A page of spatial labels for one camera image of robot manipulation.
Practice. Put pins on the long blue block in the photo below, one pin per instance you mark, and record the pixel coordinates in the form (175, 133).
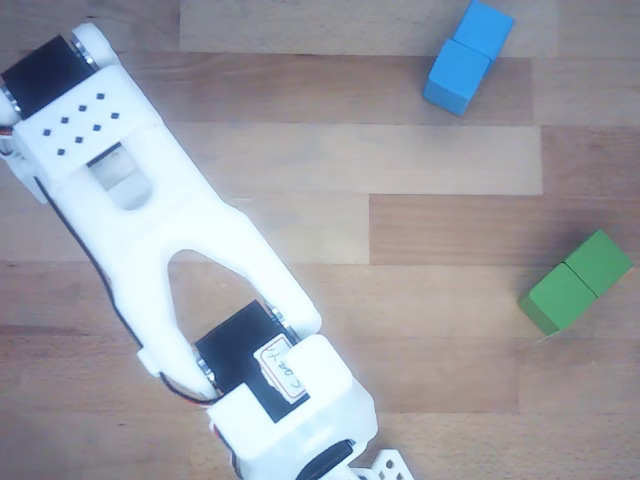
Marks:
(462, 65)

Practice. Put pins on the long green block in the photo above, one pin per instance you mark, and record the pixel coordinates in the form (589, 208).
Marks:
(575, 285)

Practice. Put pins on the white handwritten label sticker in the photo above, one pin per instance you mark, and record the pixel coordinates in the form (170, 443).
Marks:
(280, 370)

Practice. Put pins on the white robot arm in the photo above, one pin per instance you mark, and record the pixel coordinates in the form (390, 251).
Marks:
(150, 235)

